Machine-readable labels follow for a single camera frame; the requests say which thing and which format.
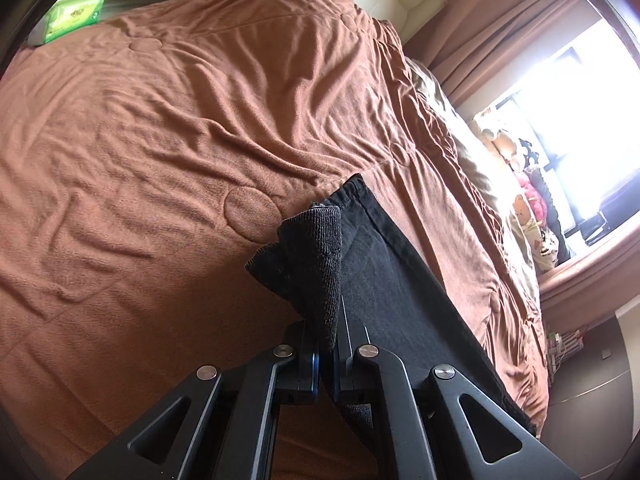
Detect window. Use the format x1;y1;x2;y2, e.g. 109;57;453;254
500;20;640;241

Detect black cat plush toy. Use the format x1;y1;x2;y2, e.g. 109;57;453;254
515;137;543;171

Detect brown blanket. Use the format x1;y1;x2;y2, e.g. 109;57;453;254
0;0;551;480

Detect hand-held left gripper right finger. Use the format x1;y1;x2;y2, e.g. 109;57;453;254
322;295;581;480

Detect green tissue pack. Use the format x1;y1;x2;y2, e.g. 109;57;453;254
44;0;106;45

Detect cow print plush toy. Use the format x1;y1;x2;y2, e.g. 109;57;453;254
530;232;561;273

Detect black case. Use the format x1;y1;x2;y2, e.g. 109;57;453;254
582;195;640;246

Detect beige plush toy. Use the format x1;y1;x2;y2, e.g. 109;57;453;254
472;110;518;161

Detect bear print cushion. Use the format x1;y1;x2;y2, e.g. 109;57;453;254
507;195;538;241

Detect brown window sill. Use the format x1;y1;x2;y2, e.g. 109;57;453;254
540;230;640;321

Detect pink plush toy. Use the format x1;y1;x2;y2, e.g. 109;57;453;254
515;172;548;218

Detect brown curtain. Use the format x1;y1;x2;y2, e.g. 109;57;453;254
425;0;608;106

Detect black pants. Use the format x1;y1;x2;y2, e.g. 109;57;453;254
245;174;538;436

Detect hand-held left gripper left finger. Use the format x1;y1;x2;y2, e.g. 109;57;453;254
65;322;321;480

